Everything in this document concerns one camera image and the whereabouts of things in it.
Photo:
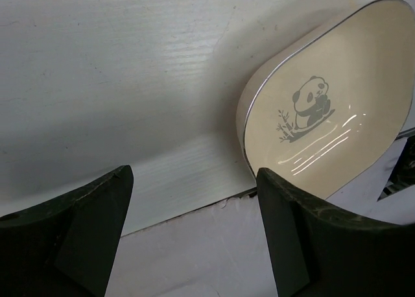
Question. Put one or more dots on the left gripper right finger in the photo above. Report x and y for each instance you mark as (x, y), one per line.
(319, 249)

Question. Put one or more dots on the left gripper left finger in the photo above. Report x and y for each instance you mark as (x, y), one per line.
(66, 246)

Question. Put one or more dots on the cream panda square dish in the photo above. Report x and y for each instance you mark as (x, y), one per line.
(327, 107)

